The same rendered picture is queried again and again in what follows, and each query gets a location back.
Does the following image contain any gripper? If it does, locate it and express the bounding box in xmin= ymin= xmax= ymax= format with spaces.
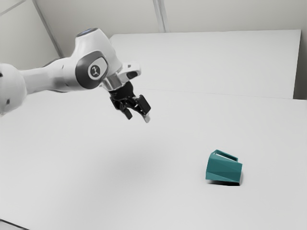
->
xmin=108 ymin=81 xmax=152 ymax=123

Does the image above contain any teal faceted mug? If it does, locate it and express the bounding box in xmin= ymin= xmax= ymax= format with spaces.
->
xmin=205 ymin=149 xmax=243 ymax=185

